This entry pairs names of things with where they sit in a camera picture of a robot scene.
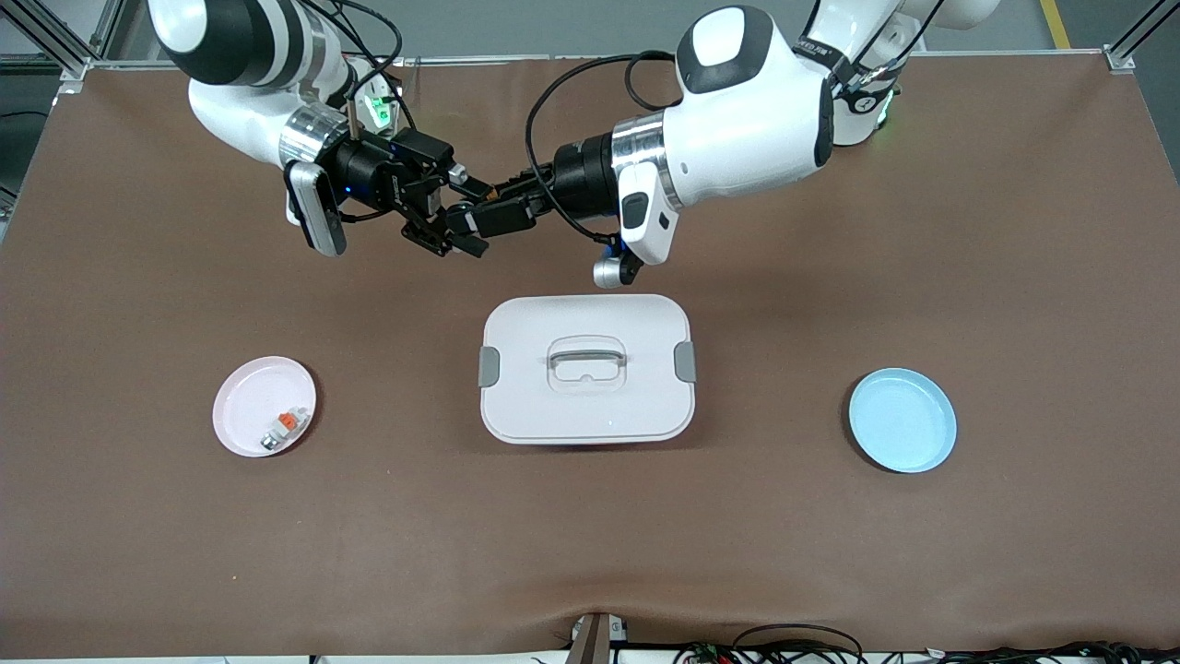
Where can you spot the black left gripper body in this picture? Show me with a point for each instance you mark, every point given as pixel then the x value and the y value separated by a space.
pixel 583 175

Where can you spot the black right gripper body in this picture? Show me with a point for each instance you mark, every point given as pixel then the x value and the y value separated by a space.
pixel 367 178

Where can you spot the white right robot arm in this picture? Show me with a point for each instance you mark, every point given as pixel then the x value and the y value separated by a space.
pixel 230 111

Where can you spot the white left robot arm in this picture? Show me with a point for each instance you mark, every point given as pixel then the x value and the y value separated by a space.
pixel 737 120

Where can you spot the white lidded container box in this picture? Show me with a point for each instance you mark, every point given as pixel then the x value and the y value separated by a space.
pixel 590 406

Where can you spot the round pink plate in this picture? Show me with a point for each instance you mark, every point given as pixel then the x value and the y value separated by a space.
pixel 253 397

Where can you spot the brown table mat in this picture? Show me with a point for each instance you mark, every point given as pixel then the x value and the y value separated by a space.
pixel 590 535

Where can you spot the round light blue plate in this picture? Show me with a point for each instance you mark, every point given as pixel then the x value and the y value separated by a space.
pixel 903 420

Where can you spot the white switch with orange block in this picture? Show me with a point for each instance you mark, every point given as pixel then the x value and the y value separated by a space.
pixel 286 424

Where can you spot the aluminium frame strut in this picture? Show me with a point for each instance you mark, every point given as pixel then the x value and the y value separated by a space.
pixel 1118 60
pixel 69 65

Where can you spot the metal bracket at table edge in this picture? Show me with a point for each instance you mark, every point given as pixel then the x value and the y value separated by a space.
pixel 595 641

